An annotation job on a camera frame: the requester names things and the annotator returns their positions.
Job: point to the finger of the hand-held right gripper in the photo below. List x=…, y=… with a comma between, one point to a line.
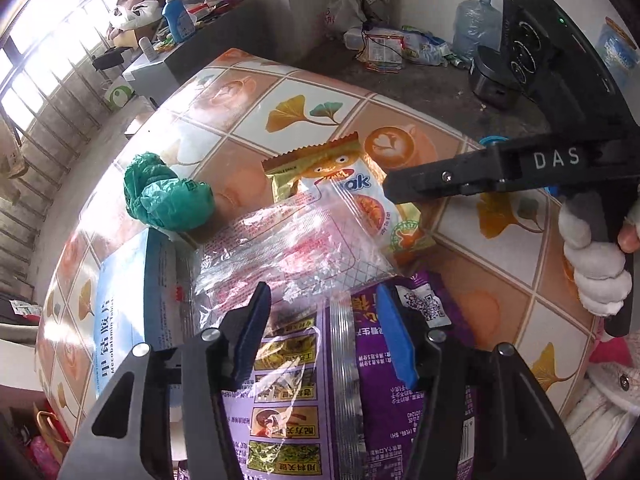
x=435, y=180

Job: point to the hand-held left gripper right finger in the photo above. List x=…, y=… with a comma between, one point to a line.
x=395, y=340

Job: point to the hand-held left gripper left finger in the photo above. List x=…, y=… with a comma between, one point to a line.
x=250, y=335

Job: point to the blue plastic basket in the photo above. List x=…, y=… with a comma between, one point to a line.
x=492, y=138

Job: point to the clear plastic wrapper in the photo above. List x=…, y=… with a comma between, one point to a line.
x=290, y=255

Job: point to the yellow and white snack packet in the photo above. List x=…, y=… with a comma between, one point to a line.
x=345, y=170

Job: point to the purple snack bag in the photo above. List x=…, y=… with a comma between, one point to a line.
x=295, y=420

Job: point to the green plastic bag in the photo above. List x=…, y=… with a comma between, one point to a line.
x=160, y=195

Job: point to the person's right hand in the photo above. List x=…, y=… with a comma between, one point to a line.
x=595, y=265

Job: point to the dark grey rice cooker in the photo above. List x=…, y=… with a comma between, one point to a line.
x=490, y=85

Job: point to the large clear water jug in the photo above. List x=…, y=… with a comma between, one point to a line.
x=475, y=25

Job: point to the blue and white medicine box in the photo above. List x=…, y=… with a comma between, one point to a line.
x=125, y=310

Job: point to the crumpled clear plastic bag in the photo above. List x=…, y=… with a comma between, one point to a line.
x=425, y=47

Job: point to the tile pattern tablecloth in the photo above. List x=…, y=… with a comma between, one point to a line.
x=310, y=110

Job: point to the white plastic bag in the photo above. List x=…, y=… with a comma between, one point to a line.
x=132, y=15
x=347, y=12

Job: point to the red shopping bag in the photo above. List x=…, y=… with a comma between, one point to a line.
x=45, y=450

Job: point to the grey cabinet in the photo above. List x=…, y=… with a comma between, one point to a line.
x=225, y=35

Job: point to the white box with green circle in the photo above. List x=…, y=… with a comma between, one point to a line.
x=119, y=95

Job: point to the blue detergent bottle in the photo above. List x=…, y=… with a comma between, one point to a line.
x=177, y=20

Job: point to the window with bars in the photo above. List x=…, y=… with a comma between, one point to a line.
x=50, y=25

